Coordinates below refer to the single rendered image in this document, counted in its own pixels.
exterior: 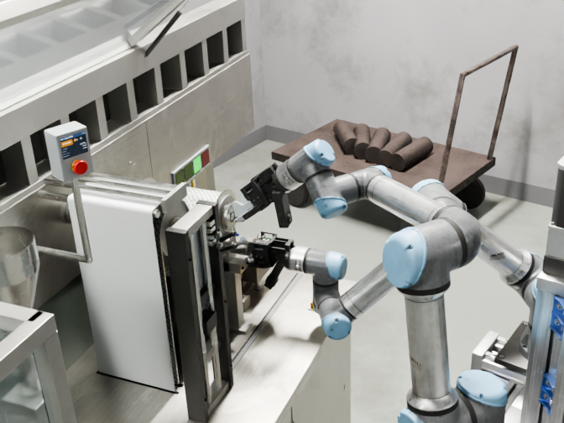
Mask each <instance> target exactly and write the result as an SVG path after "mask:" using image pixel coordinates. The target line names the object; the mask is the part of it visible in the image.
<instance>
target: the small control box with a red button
mask: <svg viewBox="0 0 564 423"><path fill-rule="evenodd" d="M44 136H45V141H46V145H47V149H48V155H49V159H50V167H51V171H52V175H53V176H54V177H55V178H57V179H59V180H61V181H63V182H67V181H69V180H74V179H76V178H78V177H81V176H83V175H88V174H90V173H92V172H94V169H93V163H92V157H91V148H90V143H89V138H88V132H87V127H86V126H84V125H82V124H80V123H77V122H70V123H66V124H62V125H60V126H57V127H54V128H49V129H46V130H44Z"/></svg>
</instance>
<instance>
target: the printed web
mask: <svg viewBox="0 0 564 423"><path fill-rule="evenodd" d="M186 189H187V197H185V198H184V199H183V200H182V201H181V202H182V203H183V204H184V205H185V207H186V210H187V212H188V211H190V210H191V209H192V208H193V207H194V206H195V205H196V202H197V201H199V200H203V201H213V202H216V201H217V198H218V197H219V196H220V194H221V192H220V191H209V190H203V189H198V188H192V187H186ZM155 209H158V210H160V215H159V218H155V217H153V224H154V236H155V242H156V249H157V256H158V262H159V274H160V281H161V287H162V294H163V300H164V313H165V319H166V326H167V332H168V338H169V345H170V356H171V363H172V370H173V376H174V383H175V384H179V383H180V382H179V375H178V368H177V362H176V355H175V343H174V336H173V329H172V323H171V316H170V303H169V296H168V290H167V284H166V277H165V276H170V265H169V258H168V256H164V255H163V251H162V244H161V228H162V224H163V220H164V218H165V214H166V213H163V212H162V205H161V204H159V205H158V206H157V207H156V208H155Z"/></svg>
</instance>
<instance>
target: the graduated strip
mask: <svg viewBox="0 0 564 423"><path fill-rule="evenodd" d="M302 275H303V274H302V273H296V274H295V276H294V277H293V279H292V280H291V281H290V282H289V284H288V285H287V286H286V288H285V289H284V291H283V292H282V293H281V295H280V296H279V298H278V299H277V300H276V302H275V303H274V304H273V305H272V306H271V308H270V309H269V311H268V312H267V313H266V315H265V316H264V318H263V319H262V321H261V322H260V323H259V324H258V325H257V327H256V328H255V329H254V331H253V332H252V334H251V335H250V336H249V338H248V339H247V341H246V342H245V343H244V344H243V345H242V347H241V348H240V349H239V351H238V353H237V354H236V355H235V357H234V358H233V359H232V370H234V368H235V367H236V366H237V364H238V362H239V361H240V360H241V358H242V357H243V355H244V354H245V352H246V351H247V350H248V349H249V348H250V346H251V345H252V343H253V342H254V340H255V339H256V338H257V336H258V335H259V333H260V332H261V331H262V330H263V329H264V327H265V326H266V324H267V323H268V321H269V320H270V318H271V317H272V316H273V314H274V313H275V312H276V311H277V309H278V308H279V306H280V305H281V303H282V302H283V301H284V299H285V298H286V296H287V295H288V294H289V293H290V291H291V290H292V289H293V287H294V286H295V284H296V283H297V281H298V280H299V279H300V277H301V276H302Z"/></svg>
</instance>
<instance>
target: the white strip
mask: <svg viewBox="0 0 564 423"><path fill-rule="evenodd" d="M38 198H42V199H47V200H52V201H62V202H66V203H68V206H69V210H70V219H71V223H72V228H73V233H74V237H75V242H76V250H77V253H78V254H84V252H83V247H82V242H81V235H80V229H79V225H78V220H77V215H76V207H75V202H74V197H73V193H72V194H70V195H67V194H61V193H56V192H51V191H42V190H40V191H38ZM81 198H82V203H83V207H84V212H85V218H86V226H87V231H88V236H89V241H90V246H91V255H92V257H93V261H92V263H91V264H87V263H83V262H79V264H80V269H81V277H82V282H83V286H84V291H85V296H86V304H87V309H88V313H89V318H90V323H91V331H92V335H93V340H94V345H95V349H96V355H97V362H98V367H99V371H97V372H96V373H99V374H101V375H105V376H108V377H112V378H115V379H121V380H124V381H128V382H131V383H135V384H140V385H143V386H147V387H150V388H153V389H159V390H163V391H166V392H169V393H172V394H178V393H179V392H177V391H175V383H174V376H173V370H172V363H171V356H170V345H169V338H168V332H167V326H166V319H165V307H164V300H163V294H162V287H161V281H160V274H159V262H158V256H157V249H156V242H155V236H154V224H153V217H155V218H159V215H160V210H158V209H155V208H156V207H157V206H150V205H144V204H139V203H133V202H128V201H119V200H113V199H108V198H103V197H98V196H89V195H82V194H81Z"/></svg>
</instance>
